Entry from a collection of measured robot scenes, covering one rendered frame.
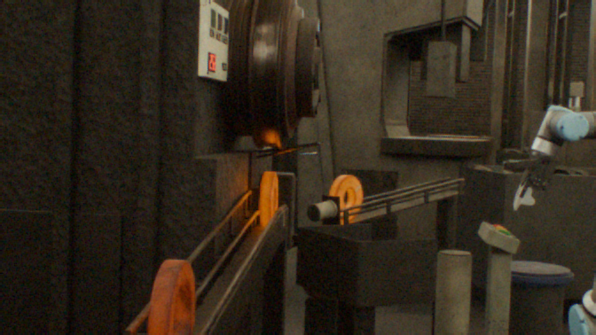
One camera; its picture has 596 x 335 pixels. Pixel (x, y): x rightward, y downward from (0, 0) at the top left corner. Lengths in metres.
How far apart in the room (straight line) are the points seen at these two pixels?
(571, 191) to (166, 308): 3.42
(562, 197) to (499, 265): 1.46
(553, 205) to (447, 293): 1.55
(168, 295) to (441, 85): 3.61
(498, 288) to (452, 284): 0.17
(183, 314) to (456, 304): 1.73
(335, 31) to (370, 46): 0.23
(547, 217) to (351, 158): 1.26
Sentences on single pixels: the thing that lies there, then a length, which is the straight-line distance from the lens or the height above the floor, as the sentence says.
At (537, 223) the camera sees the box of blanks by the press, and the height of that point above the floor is 0.49.
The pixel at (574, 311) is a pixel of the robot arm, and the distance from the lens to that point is 2.75.
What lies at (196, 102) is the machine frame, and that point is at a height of 1.00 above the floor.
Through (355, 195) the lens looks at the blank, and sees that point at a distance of 2.98.
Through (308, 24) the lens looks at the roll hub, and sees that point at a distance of 2.39.
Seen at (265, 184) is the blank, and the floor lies 0.78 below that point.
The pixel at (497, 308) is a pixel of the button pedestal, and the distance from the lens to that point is 3.17.
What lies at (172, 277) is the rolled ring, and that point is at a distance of 1.37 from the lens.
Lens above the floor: 0.97
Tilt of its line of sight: 3 degrees down
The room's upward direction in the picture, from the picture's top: 2 degrees clockwise
